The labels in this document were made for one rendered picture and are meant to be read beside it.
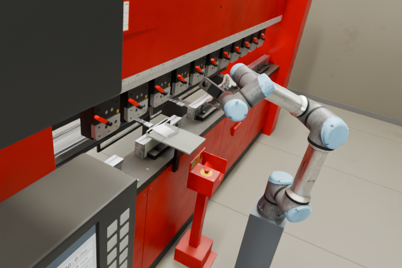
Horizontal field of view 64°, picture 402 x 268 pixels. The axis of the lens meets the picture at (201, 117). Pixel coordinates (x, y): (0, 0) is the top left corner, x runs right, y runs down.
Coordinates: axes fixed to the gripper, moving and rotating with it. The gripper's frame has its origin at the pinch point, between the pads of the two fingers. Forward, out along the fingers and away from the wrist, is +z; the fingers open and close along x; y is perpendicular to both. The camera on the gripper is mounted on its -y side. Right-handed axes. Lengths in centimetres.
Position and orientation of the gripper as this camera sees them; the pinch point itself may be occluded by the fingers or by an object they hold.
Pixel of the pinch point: (215, 87)
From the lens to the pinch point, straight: 141.6
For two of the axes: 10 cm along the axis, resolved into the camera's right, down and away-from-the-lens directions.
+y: 8.0, 5.4, 2.6
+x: 5.9, -7.9, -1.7
